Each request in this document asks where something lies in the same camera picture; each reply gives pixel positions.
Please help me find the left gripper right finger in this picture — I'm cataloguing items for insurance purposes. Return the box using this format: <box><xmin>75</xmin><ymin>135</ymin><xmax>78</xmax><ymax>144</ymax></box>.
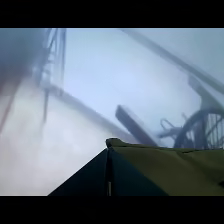
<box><xmin>109</xmin><ymin>148</ymin><xmax>168</xmax><ymax>197</ymax></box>

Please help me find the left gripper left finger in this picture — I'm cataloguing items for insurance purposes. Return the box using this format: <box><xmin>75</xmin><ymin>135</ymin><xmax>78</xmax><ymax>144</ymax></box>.
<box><xmin>48</xmin><ymin>148</ymin><xmax>109</xmax><ymax>197</ymax></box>

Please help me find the olive green garment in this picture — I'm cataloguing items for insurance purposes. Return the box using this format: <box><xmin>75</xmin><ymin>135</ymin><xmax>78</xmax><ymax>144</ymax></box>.
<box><xmin>105</xmin><ymin>137</ymin><xmax>224</xmax><ymax>197</ymax></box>

